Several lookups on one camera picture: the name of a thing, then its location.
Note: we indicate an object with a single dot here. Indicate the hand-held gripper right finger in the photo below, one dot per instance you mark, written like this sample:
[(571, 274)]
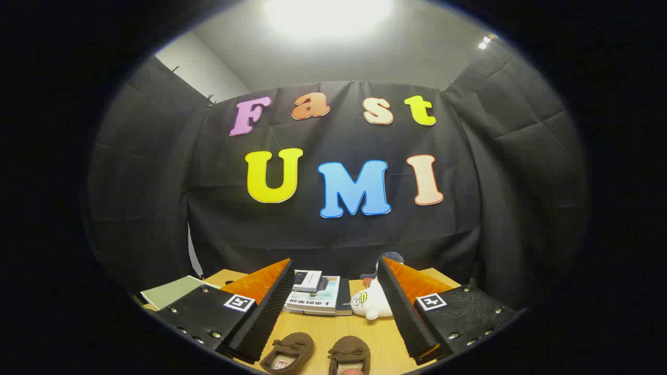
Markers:
[(404, 317)]

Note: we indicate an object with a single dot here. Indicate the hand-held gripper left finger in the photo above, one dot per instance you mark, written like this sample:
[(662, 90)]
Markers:
[(266, 317)]

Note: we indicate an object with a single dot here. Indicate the brown fuzzy shoe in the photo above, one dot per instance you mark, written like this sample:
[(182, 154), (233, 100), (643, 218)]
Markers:
[(292, 346), (349, 351)]

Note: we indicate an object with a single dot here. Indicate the pale green fabric storage box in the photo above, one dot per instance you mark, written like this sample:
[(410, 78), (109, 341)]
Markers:
[(177, 291)]

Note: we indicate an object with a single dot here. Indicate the white round plush toy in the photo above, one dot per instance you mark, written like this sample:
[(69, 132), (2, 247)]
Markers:
[(375, 304)]

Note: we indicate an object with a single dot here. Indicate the light blue cover book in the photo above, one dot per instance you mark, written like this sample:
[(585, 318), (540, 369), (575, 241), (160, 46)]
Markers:
[(318, 302)]

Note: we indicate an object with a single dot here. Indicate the white book dark photo cover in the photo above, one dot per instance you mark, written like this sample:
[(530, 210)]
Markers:
[(307, 280)]

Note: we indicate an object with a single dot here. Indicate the grey penguin plush toy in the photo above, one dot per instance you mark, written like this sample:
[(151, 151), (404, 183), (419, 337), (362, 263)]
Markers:
[(391, 258)]

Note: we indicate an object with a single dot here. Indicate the black book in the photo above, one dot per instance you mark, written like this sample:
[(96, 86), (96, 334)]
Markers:
[(344, 299)]

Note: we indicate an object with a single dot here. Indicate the small ceiling spotlight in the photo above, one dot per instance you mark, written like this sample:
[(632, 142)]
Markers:
[(483, 44)]

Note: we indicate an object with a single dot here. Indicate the bright ceiling light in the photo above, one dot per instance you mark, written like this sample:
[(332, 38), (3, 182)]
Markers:
[(328, 13)]

